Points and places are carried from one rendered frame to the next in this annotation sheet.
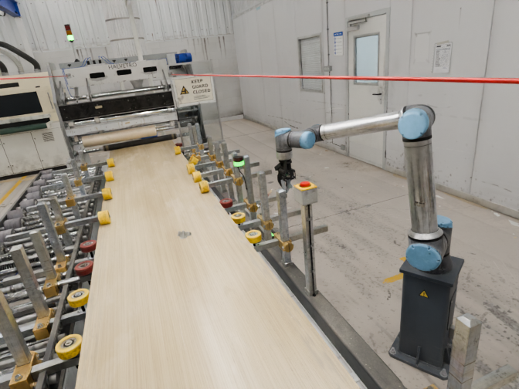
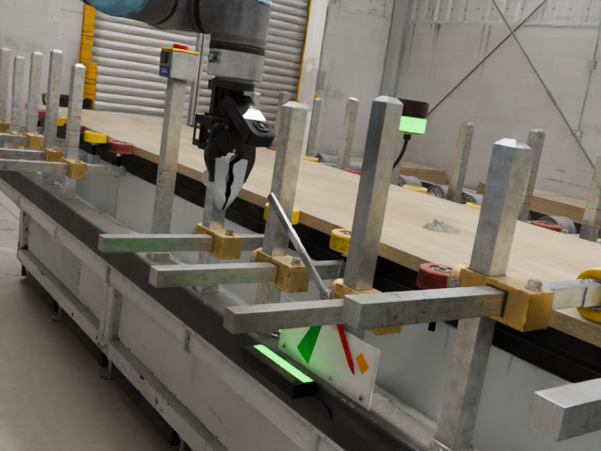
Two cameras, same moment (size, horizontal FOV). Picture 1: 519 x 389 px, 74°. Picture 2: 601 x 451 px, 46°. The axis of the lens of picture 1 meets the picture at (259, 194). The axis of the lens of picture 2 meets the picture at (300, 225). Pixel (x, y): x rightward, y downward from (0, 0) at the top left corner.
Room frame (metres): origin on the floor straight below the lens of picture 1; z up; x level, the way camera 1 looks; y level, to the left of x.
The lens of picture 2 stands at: (3.03, -0.39, 1.17)
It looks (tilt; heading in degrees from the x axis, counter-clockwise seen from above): 11 degrees down; 162
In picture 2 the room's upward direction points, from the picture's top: 8 degrees clockwise
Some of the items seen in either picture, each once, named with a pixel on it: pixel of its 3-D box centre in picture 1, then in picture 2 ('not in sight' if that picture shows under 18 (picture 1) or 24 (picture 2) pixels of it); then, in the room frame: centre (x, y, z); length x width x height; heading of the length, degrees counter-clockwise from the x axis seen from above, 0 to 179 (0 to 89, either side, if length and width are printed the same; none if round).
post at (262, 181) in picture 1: (265, 211); (277, 228); (1.76, -0.02, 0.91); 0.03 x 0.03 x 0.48; 19
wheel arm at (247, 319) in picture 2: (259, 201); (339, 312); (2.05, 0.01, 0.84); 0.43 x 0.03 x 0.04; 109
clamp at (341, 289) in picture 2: (249, 204); (365, 304); (2.01, 0.07, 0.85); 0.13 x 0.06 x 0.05; 19
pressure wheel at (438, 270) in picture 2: (227, 208); (436, 298); (1.98, 0.21, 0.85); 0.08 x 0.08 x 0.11
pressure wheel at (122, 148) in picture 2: not in sight; (119, 157); (0.56, -0.26, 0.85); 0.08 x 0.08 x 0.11
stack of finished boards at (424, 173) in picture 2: not in sight; (367, 167); (-6.06, 3.41, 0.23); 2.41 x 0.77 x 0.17; 110
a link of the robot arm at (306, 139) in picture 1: (302, 139); (177, 1); (1.80, -0.26, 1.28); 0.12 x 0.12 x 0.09; 51
